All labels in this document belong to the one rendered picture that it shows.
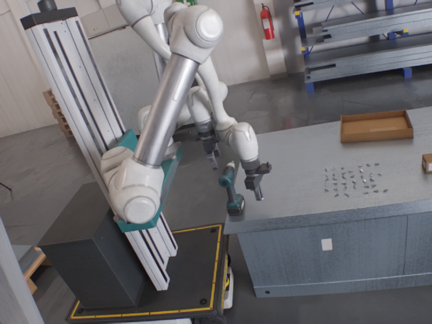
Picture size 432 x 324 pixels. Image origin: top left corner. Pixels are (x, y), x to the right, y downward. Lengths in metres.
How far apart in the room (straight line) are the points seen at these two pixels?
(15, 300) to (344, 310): 1.71
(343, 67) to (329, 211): 3.69
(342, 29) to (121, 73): 3.07
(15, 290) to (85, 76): 1.24
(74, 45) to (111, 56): 2.88
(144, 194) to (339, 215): 0.89
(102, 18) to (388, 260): 6.09
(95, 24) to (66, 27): 5.21
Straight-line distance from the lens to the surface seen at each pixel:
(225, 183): 1.51
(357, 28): 5.05
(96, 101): 1.63
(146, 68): 4.24
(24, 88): 9.06
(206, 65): 1.27
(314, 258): 1.81
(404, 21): 5.18
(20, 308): 0.53
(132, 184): 1.07
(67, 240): 1.67
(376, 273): 1.95
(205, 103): 1.51
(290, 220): 1.55
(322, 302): 2.01
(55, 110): 6.88
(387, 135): 2.06
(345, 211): 1.54
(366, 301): 2.01
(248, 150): 1.41
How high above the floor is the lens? 1.63
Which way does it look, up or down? 27 degrees down
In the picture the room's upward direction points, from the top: 17 degrees counter-clockwise
